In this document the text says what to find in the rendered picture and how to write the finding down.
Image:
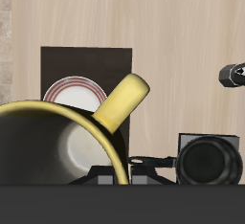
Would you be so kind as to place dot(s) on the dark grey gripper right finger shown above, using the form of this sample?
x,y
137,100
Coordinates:
x,y
142,175

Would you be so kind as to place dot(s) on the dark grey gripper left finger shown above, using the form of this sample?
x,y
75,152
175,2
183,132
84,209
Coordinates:
x,y
101,174

